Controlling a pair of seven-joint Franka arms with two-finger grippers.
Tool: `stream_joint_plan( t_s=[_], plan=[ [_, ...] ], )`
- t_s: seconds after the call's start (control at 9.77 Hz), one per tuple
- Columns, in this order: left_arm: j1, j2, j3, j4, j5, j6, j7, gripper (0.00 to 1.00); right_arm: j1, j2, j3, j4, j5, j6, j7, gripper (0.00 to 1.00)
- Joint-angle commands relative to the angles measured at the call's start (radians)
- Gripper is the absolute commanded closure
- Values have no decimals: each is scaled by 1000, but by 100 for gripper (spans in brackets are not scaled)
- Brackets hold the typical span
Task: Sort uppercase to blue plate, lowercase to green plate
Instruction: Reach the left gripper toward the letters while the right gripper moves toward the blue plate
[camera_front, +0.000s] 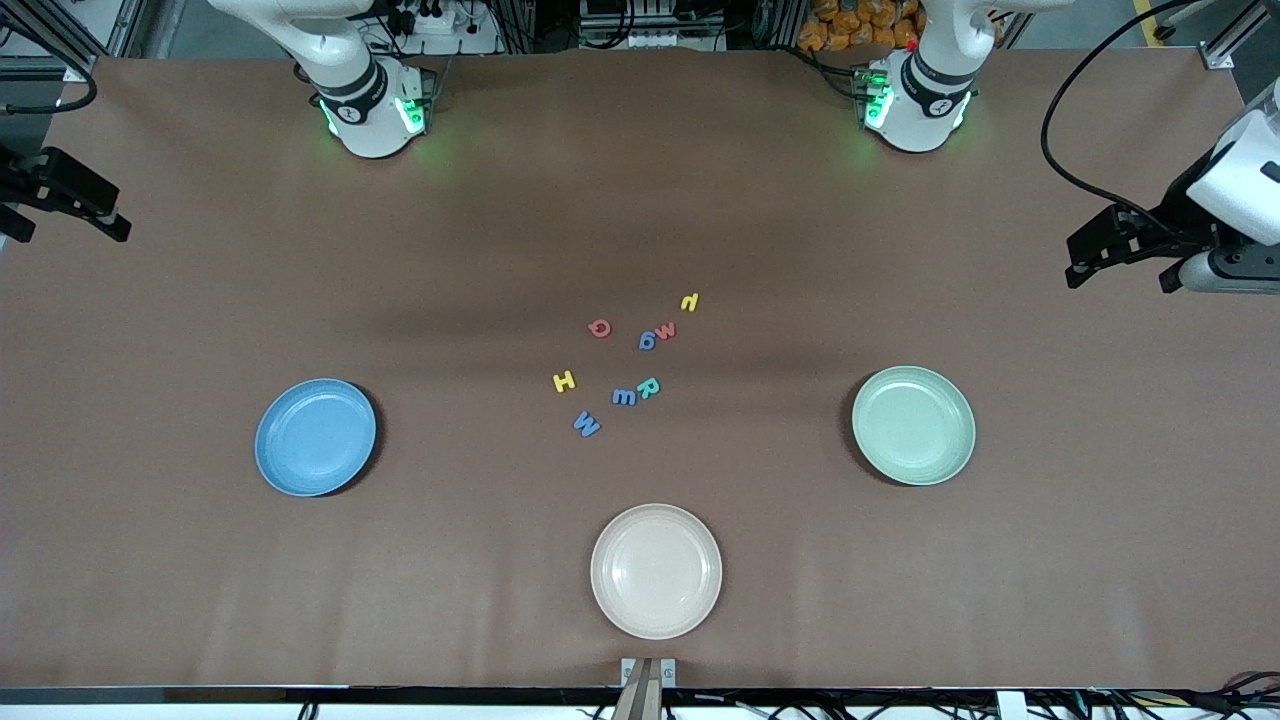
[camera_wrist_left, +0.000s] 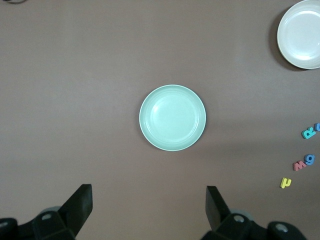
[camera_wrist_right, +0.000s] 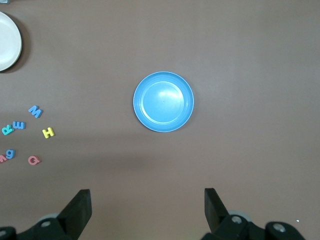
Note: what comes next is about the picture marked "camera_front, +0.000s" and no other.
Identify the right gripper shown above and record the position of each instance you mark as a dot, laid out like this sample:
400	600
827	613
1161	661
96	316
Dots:
22	180

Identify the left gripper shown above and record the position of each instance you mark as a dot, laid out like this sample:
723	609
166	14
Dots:
1176	208

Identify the yellow foam letter H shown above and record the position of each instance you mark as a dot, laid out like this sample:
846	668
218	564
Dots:
564	381

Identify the blue uppercase foam letter M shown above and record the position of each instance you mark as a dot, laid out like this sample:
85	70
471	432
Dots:
587	425

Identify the green plate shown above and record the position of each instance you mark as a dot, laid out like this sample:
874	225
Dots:
913	425

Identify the blue plate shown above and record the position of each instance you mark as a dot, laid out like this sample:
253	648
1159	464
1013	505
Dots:
315	437

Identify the blue lowercase foam letter m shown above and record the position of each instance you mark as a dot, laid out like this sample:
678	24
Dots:
624	398

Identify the beige plate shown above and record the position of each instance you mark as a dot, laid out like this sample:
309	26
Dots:
655	571

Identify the bag of orange fruit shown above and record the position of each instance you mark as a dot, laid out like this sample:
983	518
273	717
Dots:
850	25

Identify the white power strip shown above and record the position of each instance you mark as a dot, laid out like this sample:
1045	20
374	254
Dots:
440	22

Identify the teal foam letter R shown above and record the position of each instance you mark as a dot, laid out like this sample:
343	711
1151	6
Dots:
648	388

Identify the background equipment rack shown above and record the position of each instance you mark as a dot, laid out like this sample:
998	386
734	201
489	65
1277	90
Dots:
650	25

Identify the red foam letter Q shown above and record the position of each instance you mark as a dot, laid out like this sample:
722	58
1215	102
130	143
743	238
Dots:
592	330

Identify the aluminium frame profile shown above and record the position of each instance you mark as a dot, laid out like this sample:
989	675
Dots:
1220	55
80	65

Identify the black table edge rail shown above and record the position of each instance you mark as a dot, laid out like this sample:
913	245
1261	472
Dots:
400	694

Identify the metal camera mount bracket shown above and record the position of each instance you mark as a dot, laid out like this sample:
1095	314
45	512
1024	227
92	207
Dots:
648	690

